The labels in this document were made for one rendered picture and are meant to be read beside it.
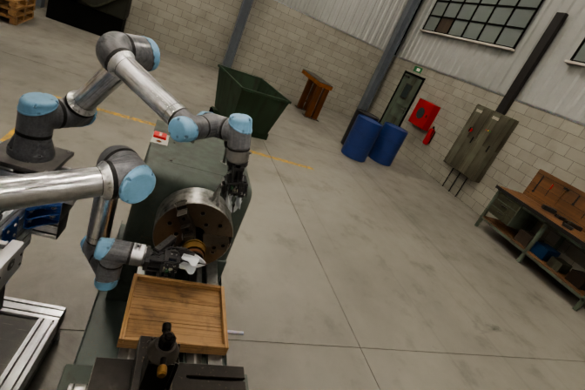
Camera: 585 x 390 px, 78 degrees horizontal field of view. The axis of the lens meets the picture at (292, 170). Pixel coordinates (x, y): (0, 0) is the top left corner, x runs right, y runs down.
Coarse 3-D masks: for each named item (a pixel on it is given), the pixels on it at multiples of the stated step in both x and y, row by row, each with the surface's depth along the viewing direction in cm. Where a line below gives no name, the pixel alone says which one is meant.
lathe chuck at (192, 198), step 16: (192, 192) 145; (160, 208) 145; (176, 208) 138; (192, 208) 140; (208, 208) 141; (224, 208) 147; (160, 224) 140; (176, 224) 141; (208, 224) 144; (224, 224) 146; (160, 240) 143; (176, 240) 144; (208, 256) 151
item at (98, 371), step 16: (96, 368) 97; (112, 368) 98; (128, 368) 100; (192, 368) 107; (208, 368) 109; (224, 368) 111; (240, 368) 114; (96, 384) 93; (112, 384) 95; (128, 384) 96; (176, 384) 101; (192, 384) 103; (208, 384) 105; (224, 384) 107; (240, 384) 109
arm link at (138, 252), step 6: (138, 246) 122; (144, 246) 123; (132, 252) 120; (138, 252) 121; (144, 252) 122; (132, 258) 120; (138, 258) 121; (144, 258) 122; (132, 264) 121; (138, 264) 122
